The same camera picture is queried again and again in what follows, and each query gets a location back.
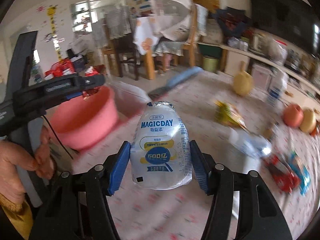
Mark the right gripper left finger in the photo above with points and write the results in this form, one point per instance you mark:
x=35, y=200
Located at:
x=116, y=167

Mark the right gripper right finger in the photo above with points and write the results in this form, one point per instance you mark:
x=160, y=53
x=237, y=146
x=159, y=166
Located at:
x=201, y=167

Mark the white Magicday drink pouch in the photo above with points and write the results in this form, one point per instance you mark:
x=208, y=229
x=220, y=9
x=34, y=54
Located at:
x=160, y=154

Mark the printed grey wipes pack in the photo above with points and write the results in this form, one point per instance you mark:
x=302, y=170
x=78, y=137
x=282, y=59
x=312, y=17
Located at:
x=250, y=144

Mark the red white wrapper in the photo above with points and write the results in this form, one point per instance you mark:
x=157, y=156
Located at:
x=282, y=174

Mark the yellow sleeve forearm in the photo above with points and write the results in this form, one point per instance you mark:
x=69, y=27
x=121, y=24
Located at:
x=19, y=215

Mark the pink trash bucket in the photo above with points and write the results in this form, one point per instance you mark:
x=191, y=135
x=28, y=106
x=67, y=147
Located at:
x=80, y=123

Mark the left hand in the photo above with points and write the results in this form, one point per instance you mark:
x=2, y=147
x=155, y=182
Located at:
x=13, y=155

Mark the red gift boxes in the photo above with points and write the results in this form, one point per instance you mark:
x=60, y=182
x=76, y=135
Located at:
x=67, y=67

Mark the cherry print tablecloth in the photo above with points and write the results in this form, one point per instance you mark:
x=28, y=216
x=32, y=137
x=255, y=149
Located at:
x=181, y=213

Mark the yellow green snack wrapper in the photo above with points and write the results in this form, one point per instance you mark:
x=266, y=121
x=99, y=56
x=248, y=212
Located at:
x=228, y=115

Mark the blue chair back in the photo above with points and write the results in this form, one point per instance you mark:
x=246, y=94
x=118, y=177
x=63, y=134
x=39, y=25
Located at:
x=174, y=82

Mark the blue green snack bag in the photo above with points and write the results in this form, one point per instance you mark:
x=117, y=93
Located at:
x=301, y=171

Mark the yellow pear left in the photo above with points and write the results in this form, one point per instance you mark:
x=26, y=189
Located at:
x=242, y=82

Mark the yellow pear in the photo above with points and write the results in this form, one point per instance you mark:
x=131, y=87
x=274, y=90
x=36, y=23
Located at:
x=309, y=121
x=242, y=82

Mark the green waste bin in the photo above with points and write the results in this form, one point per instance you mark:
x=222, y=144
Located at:
x=210, y=64

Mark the red apple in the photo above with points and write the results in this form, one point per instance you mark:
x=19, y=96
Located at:
x=293, y=115

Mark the white plastic bottle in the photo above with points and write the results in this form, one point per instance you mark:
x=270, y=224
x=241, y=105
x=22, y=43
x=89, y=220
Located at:
x=277, y=87

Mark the yellow pear right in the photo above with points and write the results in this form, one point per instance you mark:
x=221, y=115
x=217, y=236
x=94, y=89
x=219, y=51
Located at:
x=309, y=121

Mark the orange tangerine front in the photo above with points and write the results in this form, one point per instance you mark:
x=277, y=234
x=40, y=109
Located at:
x=316, y=130

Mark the white TV cabinet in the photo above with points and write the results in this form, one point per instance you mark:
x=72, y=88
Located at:
x=278, y=53

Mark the dark wooden chair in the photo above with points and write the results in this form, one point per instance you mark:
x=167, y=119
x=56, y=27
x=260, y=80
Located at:
x=119, y=35

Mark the wooden dining chair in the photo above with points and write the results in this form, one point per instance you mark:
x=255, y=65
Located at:
x=199, y=16

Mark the dining table with cloth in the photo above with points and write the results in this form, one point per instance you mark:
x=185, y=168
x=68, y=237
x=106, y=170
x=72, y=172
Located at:
x=145, y=39

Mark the white mesh food cover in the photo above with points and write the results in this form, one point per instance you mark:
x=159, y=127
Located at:
x=172, y=18

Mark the black television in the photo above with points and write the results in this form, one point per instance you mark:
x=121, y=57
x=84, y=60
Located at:
x=292, y=20

